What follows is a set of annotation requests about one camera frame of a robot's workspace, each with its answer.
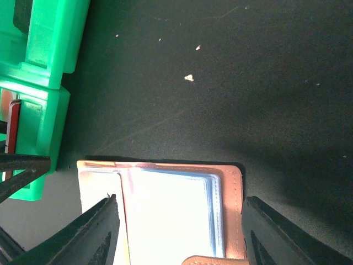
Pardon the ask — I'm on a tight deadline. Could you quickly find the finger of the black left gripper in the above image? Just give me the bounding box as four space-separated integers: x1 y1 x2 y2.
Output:
0 153 52 205

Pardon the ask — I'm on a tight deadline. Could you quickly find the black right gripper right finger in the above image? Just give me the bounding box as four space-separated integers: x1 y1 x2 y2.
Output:
242 196 352 265

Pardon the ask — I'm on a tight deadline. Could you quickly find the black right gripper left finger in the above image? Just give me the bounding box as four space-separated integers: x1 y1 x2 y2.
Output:
10 194 120 264

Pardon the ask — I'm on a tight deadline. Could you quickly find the tan leather card holder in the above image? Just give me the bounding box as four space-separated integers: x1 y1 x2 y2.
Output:
77 160 248 264

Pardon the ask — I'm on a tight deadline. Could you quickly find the red white card stack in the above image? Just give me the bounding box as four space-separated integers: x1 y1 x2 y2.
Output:
0 88 23 180

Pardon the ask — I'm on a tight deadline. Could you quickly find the left green plastic bin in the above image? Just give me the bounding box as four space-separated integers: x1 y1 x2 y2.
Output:
1 77 70 201

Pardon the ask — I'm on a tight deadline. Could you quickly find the green plastic bin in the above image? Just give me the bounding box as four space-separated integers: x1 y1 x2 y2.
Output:
1 1 90 89
1 77 70 201

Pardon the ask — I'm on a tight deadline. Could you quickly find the middle green plastic bin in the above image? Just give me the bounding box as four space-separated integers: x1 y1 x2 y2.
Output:
1 1 90 89

